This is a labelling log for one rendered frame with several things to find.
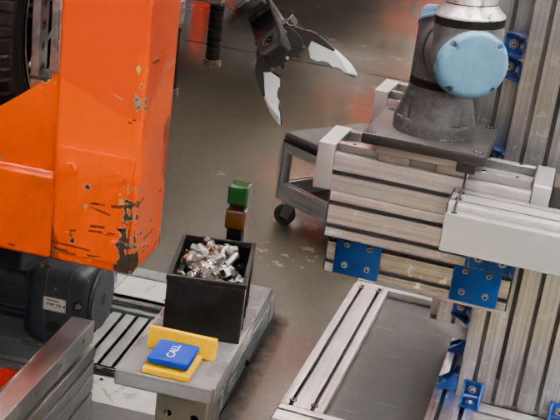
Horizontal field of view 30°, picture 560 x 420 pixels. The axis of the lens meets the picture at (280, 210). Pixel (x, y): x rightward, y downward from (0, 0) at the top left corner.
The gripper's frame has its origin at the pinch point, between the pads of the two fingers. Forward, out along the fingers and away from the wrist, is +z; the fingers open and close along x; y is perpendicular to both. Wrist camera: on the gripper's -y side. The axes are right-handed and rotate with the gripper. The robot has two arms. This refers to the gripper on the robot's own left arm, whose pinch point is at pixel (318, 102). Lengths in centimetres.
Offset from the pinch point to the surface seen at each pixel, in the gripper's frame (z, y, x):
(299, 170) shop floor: 59, 242, 64
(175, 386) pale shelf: 23, -19, 42
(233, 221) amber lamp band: 13.9, 20.4, 30.0
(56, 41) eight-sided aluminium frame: -33, 39, 44
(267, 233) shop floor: 56, 167, 69
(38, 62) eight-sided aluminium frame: -32, 39, 50
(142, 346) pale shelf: 18, -9, 47
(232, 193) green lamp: 9.2, 20.5, 27.0
